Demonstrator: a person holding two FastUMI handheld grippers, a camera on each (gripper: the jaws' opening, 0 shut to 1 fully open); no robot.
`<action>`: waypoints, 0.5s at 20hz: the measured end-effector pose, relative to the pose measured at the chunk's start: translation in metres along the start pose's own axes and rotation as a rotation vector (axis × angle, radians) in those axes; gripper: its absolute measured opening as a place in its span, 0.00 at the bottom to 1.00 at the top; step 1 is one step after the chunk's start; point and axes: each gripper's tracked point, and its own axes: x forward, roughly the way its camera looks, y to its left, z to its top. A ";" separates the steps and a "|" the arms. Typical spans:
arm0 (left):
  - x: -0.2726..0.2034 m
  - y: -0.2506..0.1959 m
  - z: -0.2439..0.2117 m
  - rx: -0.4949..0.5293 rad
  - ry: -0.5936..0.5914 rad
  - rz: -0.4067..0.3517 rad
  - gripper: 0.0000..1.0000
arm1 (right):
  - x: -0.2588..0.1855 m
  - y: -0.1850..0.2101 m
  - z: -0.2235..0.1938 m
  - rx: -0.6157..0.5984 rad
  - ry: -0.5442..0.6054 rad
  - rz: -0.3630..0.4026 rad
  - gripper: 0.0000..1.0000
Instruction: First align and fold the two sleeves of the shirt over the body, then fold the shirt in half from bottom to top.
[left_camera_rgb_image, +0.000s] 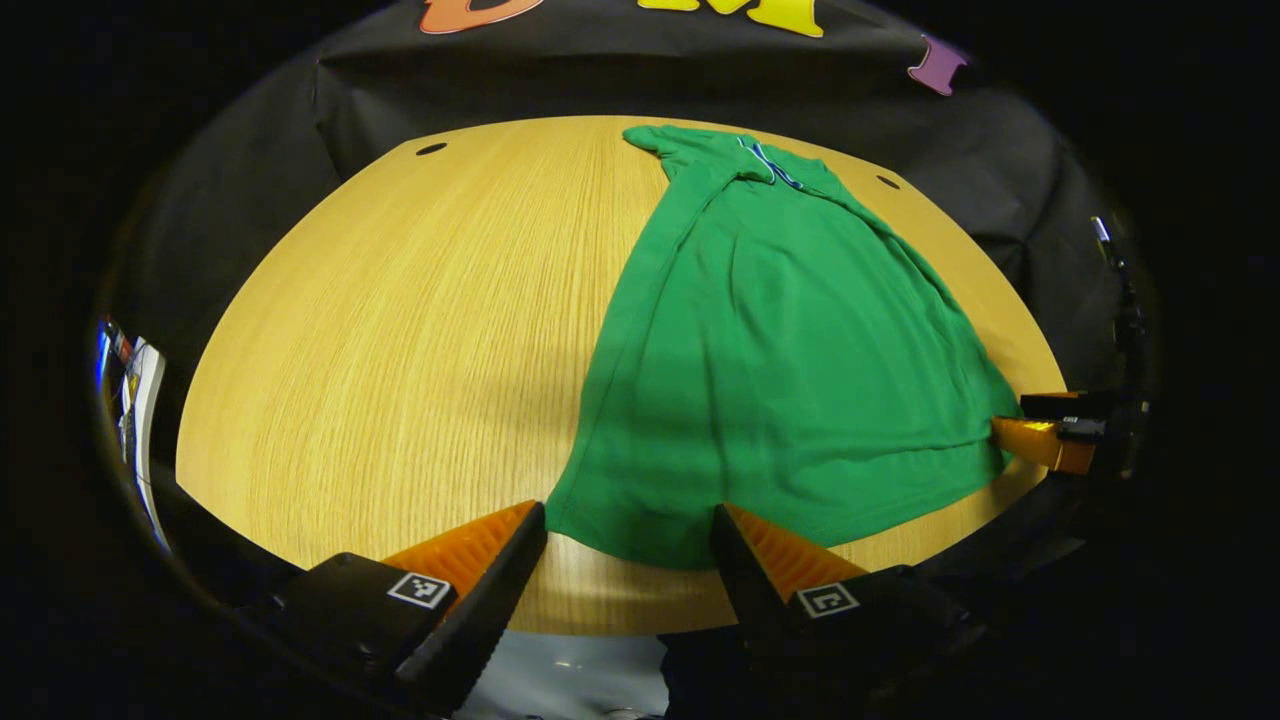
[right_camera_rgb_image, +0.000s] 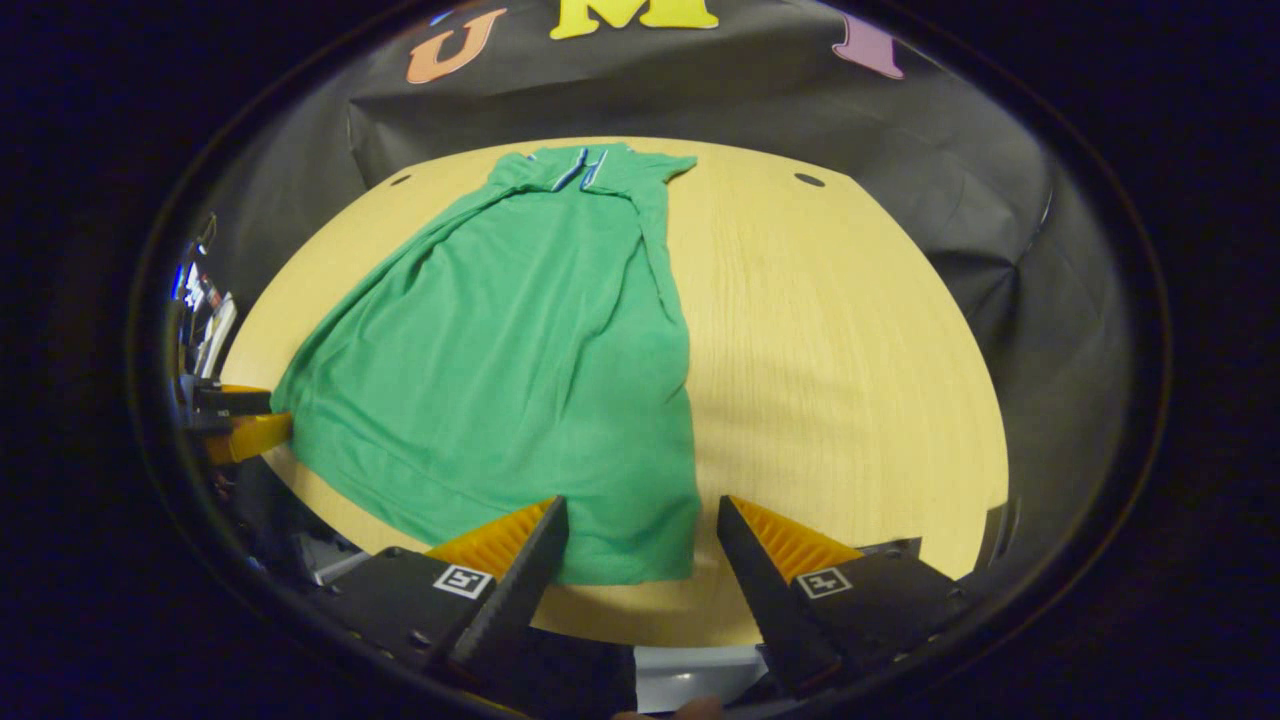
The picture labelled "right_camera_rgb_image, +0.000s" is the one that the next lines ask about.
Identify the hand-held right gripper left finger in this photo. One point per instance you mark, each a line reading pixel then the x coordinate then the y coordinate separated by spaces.
pixel 515 600

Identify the black backdrop cloth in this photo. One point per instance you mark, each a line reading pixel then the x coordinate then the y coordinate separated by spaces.
pixel 900 150

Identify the white furniture piece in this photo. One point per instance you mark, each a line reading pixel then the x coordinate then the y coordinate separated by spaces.
pixel 695 675

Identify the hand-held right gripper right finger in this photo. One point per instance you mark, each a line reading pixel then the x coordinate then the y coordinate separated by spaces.
pixel 765 600

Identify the green T-shirt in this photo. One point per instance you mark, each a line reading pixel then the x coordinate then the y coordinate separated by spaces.
pixel 500 380

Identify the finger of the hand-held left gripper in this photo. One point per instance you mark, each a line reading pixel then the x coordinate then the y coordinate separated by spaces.
pixel 250 437
pixel 235 400

